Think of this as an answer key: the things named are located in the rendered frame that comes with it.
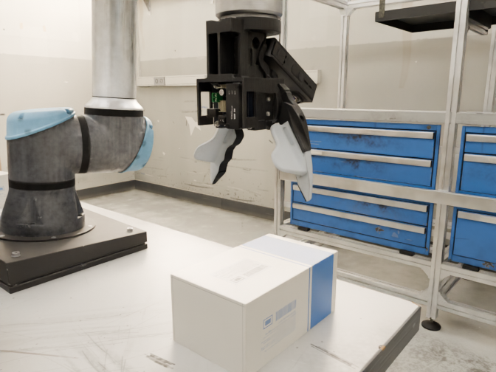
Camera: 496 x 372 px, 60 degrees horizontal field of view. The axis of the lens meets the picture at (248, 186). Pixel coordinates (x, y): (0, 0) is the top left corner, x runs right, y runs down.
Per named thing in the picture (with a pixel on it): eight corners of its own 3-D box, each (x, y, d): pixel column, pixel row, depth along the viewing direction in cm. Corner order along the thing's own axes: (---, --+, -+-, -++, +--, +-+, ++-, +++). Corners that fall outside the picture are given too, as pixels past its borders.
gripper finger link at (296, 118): (283, 166, 49) (249, 103, 51) (291, 164, 50) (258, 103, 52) (312, 145, 46) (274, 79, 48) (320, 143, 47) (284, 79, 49)
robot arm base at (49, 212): (60, 212, 94) (60, 168, 92) (100, 228, 85) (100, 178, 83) (-14, 225, 82) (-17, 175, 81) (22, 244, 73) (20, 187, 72)
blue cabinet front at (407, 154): (291, 223, 230) (293, 118, 218) (429, 255, 185) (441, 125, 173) (288, 224, 228) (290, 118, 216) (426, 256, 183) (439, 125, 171)
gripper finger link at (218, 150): (174, 173, 55) (202, 116, 50) (207, 167, 60) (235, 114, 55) (188, 190, 54) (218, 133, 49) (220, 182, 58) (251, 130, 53)
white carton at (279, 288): (268, 286, 69) (269, 233, 67) (335, 310, 61) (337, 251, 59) (173, 340, 54) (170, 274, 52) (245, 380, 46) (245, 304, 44)
